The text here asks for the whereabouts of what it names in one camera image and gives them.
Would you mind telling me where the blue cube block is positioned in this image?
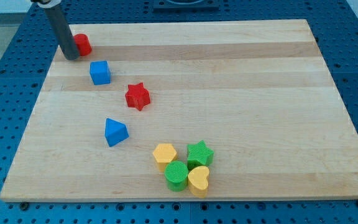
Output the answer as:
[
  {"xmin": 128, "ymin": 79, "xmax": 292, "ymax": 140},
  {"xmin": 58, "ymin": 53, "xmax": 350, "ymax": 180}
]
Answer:
[{"xmin": 89, "ymin": 61, "xmax": 111, "ymax": 85}]

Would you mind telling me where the green star block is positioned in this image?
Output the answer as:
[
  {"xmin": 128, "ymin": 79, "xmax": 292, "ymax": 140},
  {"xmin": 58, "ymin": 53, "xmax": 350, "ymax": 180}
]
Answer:
[{"xmin": 187, "ymin": 141, "xmax": 214, "ymax": 170}]

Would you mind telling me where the yellow hexagon block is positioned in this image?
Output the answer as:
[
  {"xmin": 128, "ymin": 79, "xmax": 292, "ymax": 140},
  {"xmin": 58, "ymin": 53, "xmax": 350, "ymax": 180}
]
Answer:
[{"xmin": 152, "ymin": 143, "xmax": 178, "ymax": 172}]

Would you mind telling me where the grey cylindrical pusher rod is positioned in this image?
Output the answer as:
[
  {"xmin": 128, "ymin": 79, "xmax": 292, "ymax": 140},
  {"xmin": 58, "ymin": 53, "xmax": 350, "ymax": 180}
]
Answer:
[{"xmin": 44, "ymin": 2, "xmax": 80, "ymax": 61}]

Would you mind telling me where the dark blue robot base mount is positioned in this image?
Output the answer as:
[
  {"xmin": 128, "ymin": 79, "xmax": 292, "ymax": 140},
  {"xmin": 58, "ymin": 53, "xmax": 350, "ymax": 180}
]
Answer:
[{"xmin": 152, "ymin": 0, "xmax": 221, "ymax": 11}]

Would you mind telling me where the yellow heart block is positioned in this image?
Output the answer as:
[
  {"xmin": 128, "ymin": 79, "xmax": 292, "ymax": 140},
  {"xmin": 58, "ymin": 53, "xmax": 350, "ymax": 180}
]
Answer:
[{"xmin": 188, "ymin": 166, "xmax": 210, "ymax": 198}]

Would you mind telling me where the green cylinder block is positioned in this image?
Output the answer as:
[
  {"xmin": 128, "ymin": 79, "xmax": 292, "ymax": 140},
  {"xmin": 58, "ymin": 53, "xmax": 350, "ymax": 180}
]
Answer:
[{"xmin": 164, "ymin": 161, "xmax": 188, "ymax": 192}]

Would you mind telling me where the blue triangle block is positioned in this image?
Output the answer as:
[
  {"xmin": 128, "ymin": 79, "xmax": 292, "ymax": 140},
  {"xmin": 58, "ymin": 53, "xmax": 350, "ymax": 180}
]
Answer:
[{"xmin": 104, "ymin": 118, "xmax": 129, "ymax": 147}]

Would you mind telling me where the white rod holder collar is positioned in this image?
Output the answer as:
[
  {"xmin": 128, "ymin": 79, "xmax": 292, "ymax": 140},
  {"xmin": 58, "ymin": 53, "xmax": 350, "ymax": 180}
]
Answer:
[{"xmin": 30, "ymin": 0, "xmax": 62, "ymax": 8}]

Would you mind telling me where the red cylinder block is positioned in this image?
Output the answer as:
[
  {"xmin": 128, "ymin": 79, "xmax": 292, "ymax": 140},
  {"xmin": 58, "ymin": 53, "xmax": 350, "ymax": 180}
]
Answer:
[{"xmin": 74, "ymin": 34, "xmax": 92, "ymax": 56}]

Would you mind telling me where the red star block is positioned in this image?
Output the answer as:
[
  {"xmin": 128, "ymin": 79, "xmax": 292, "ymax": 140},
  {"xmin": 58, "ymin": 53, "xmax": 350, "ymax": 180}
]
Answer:
[{"xmin": 125, "ymin": 82, "xmax": 151, "ymax": 111}]

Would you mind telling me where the wooden board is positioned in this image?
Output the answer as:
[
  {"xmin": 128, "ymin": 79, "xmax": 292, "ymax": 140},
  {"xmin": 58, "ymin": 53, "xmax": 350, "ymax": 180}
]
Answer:
[{"xmin": 0, "ymin": 19, "xmax": 358, "ymax": 202}]

